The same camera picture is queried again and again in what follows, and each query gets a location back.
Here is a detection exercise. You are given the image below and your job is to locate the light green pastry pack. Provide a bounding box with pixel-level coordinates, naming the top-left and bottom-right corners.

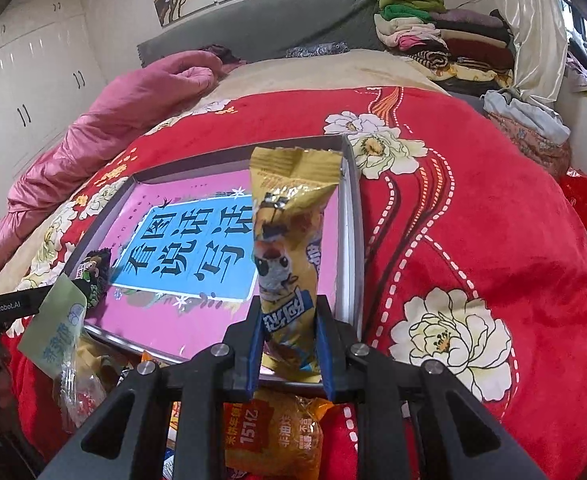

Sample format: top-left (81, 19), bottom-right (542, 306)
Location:
top-left (18, 274), bottom-right (88, 379)

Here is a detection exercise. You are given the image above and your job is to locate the clear red label snack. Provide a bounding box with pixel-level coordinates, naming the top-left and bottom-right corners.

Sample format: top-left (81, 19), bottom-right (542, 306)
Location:
top-left (55, 335), bottom-right (126, 434)

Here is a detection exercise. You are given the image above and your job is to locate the orange bread snack pack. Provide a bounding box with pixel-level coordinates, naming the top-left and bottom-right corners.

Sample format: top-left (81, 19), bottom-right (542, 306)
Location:
top-left (223, 389), bottom-right (333, 479)

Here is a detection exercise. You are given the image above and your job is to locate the yellow cartoon snack bar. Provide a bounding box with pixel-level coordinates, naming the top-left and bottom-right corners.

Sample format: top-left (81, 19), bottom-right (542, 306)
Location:
top-left (249, 148), bottom-right (342, 382)

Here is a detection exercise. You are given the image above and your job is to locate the green pea snack pack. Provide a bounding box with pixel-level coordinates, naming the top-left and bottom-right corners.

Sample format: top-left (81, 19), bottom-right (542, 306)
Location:
top-left (72, 248), bottom-right (111, 310)

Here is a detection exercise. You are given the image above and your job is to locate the dark shallow box tray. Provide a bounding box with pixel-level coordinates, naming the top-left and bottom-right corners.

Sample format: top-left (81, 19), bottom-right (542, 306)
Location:
top-left (62, 136), bottom-right (364, 364)

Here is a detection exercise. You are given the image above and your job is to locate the red floral blanket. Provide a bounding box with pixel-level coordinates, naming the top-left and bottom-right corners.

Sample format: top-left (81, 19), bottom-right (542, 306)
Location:
top-left (21, 87), bottom-right (587, 479)

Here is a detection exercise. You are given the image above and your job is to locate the pink and blue book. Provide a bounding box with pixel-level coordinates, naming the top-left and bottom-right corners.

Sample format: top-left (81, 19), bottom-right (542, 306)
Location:
top-left (84, 168), bottom-right (341, 361)

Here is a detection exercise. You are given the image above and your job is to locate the pink quilt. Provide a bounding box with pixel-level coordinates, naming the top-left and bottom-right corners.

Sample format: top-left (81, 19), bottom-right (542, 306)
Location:
top-left (0, 50), bottom-right (225, 271)

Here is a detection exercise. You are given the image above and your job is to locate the white wardrobe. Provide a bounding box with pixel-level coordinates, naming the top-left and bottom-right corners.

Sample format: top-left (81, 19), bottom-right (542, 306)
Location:
top-left (0, 0), bottom-right (106, 214)

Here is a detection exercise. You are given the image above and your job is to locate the floral basket with clothes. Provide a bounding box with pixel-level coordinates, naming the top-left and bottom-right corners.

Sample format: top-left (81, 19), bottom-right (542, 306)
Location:
top-left (481, 90), bottom-right (571, 181)

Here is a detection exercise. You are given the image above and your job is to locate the stack of folded clothes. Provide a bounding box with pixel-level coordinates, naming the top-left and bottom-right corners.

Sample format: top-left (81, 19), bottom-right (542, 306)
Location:
top-left (374, 0), bottom-right (516, 96)

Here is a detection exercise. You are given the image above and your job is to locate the grey headboard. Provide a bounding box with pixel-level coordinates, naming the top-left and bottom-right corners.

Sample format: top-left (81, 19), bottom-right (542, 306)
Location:
top-left (137, 0), bottom-right (383, 66)

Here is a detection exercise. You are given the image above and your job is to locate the dark patterned pillow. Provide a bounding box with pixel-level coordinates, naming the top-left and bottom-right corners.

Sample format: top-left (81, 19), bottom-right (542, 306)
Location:
top-left (285, 41), bottom-right (350, 58)

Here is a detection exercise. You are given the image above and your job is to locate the cream curtain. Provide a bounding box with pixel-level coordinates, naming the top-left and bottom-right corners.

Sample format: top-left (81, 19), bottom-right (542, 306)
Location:
top-left (496, 0), bottom-right (568, 106)

